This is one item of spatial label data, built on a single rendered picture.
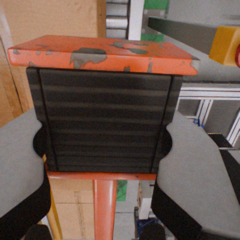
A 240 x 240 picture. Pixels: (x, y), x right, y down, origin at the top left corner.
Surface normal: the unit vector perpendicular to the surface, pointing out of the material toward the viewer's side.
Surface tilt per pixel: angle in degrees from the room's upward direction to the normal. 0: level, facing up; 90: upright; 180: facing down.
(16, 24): 0
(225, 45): 90
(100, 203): 0
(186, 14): 0
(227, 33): 90
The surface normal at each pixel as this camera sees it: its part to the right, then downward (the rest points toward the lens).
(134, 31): 0.02, 0.54
